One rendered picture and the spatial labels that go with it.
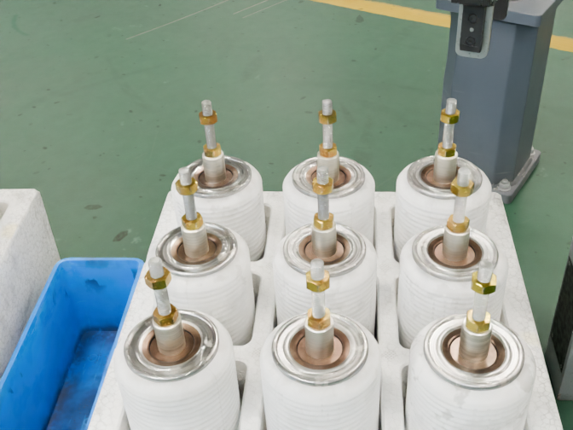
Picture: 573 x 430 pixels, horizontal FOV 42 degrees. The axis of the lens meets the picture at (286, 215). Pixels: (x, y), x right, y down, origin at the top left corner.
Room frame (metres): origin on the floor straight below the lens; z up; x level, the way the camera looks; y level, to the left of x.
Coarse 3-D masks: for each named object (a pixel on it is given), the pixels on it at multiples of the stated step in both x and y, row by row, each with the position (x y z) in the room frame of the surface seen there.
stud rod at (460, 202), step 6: (462, 168) 0.51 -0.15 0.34; (462, 174) 0.50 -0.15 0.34; (468, 174) 0.50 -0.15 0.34; (462, 180) 0.50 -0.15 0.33; (468, 180) 0.50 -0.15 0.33; (462, 186) 0.50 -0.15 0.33; (456, 198) 0.50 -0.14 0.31; (462, 198) 0.50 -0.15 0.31; (456, 204) 0.50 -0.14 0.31; (462, 204) 0.50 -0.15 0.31; (456, 210) 0.50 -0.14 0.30; (462, 210) 0.50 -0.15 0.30; (456, 216) 0.50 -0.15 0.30; (462, 216) 0.50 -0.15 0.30; (456, 222) 0.50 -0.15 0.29; (462, 222) 0.50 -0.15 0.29
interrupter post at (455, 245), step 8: (448, 232) 0.50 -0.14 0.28; (464, 232) 0.49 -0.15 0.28; (448, 240) 0.50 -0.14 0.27; (456, 240) 0.49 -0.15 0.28; (464, 240) 0.49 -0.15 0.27; (448, 248) 0.50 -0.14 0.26; (456, 248) 0.49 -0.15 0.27; (464, 248) 0.49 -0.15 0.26; (448, 256) 0.50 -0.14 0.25; (456, 256) 0.49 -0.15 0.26; (464, 256) 0.49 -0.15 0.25
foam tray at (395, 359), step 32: (384, 192) 0.70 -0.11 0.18; (160, 224) 0.66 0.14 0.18; (384, 224) 0.64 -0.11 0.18; (384, 256) 0.59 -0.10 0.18; (512, 256) 0.57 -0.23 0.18; (256, 288) 0.57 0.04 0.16; (384, 288) 0.54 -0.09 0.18; (512, 288) 0.53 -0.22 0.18; (128, 320) 0.52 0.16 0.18; (256, 320) 0.51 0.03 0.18; (384, 320) 0.49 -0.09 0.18; (512, 320) 0.48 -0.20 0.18; (256, 352) 0.46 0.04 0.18; (384, 352) 0.45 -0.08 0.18; (256, 384) 0.43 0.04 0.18; (384, 384) 0.42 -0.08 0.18; (544, 384) 0.41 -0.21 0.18; (96, 416) 0.40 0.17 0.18; (256, 416) 0.39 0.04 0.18; (384, 416) 0.39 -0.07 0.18; (544, 416) 0.38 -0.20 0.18
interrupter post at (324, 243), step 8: (312, 224) 0.52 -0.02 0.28; (312, 232) 0.52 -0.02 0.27; (320, 232) 0.51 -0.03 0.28; (328, 232) 0.51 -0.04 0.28; (312, 240) 0.52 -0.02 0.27; (320, 240) 0.51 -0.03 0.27; (328, 240) 0.51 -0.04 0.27; (336, 240) 0.52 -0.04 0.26; (312, 248) 0.52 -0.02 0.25; (320, 248) 0.51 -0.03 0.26; (328, 248) 0.51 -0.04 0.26; (336, 248) 0.52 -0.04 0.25; (320, 256) 0.51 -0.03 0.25; (328, 256) 0.51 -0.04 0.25
